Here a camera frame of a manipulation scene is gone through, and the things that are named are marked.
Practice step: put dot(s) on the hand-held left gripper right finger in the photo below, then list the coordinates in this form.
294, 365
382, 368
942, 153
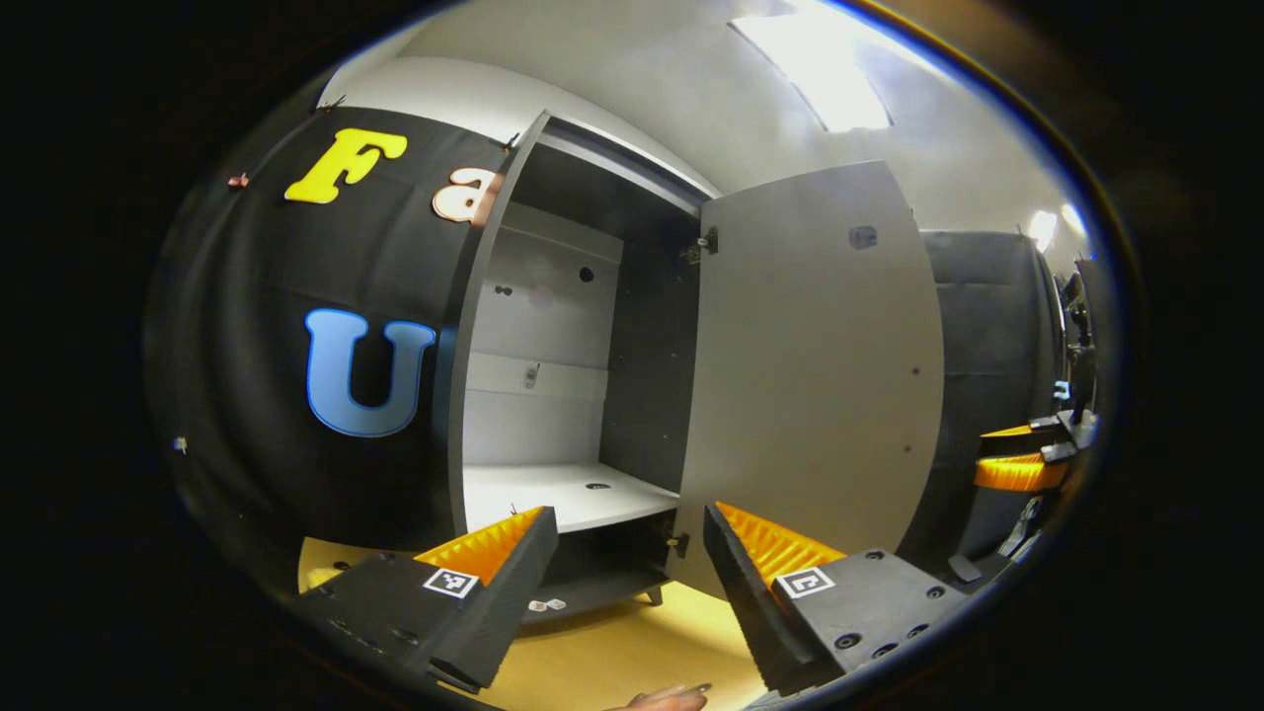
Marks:
750, 612

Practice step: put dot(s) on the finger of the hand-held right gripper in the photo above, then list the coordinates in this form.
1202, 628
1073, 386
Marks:
1027, 439
1017, 474

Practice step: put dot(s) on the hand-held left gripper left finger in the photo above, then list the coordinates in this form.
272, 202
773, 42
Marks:
513, 602

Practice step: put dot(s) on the light grey cabinet door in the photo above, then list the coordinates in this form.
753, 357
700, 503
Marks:
810, 375

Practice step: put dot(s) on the dark grey cabinet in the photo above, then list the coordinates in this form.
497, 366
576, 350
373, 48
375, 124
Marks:
642, 375

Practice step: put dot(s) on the metal door hinge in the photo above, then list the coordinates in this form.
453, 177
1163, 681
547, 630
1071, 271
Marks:
705, 243
678, 543

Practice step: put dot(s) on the small ceiling light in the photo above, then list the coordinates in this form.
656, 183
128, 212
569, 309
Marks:
1073, 218
1042, 230

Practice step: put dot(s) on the long ceiling light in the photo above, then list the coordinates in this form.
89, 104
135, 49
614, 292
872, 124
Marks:
820, 69

